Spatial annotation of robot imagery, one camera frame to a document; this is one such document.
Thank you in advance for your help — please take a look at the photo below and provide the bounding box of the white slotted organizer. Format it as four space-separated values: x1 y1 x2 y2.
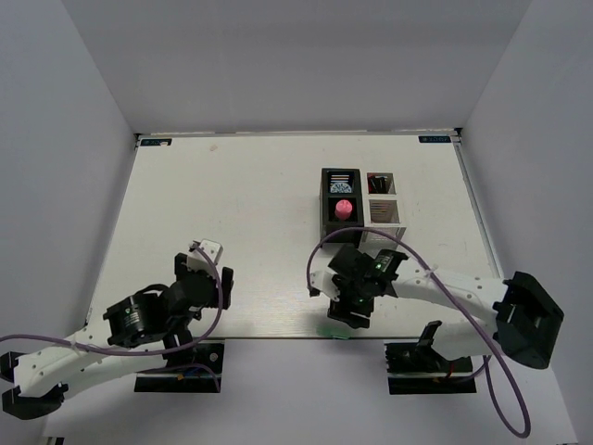
362 172 407 240

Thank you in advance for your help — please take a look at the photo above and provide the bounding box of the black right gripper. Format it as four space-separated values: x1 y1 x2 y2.
328 273 375 329

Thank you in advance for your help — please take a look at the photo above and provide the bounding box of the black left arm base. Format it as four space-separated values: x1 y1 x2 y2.
133 341 225 394

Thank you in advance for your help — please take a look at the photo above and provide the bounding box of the pink cap crayon bottle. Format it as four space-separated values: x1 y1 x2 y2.
334 199 353 221

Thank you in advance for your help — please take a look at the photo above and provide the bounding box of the black slotted organizer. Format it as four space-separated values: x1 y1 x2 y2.
320 168 364 238

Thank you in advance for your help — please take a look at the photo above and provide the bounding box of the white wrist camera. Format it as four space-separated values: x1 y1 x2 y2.
309 271 340 302
185 239 223 273

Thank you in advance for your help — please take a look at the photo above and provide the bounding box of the left blue table label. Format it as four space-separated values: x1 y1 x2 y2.
140 138 172 146

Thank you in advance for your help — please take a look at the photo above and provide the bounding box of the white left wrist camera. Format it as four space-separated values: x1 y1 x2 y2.
185 239 223 273

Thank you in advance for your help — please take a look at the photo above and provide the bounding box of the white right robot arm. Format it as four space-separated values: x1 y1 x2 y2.
309 245 564 370

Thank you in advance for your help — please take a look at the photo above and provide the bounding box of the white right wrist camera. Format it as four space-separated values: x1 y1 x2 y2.
309 271 340 302

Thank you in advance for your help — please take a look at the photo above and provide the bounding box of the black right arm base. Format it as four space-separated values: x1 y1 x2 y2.
385 321 477 396

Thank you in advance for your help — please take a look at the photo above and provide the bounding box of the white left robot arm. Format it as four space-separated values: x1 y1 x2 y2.
1 240 233 420

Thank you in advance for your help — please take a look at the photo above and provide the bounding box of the blue table label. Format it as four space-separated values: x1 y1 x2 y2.
140 138 172 146
418 135 451 144

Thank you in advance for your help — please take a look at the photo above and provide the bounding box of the blue white round tub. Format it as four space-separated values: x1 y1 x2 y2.
329 182 353 195

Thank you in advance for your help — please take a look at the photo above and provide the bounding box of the green translucent eraser case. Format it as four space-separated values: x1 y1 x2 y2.
317 326 351 340

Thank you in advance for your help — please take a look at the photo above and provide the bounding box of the orange cap black highlighter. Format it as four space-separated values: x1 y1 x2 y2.
367 176 378 194

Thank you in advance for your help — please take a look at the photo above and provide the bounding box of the right blue table label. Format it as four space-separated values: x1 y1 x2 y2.
418 135 451 144

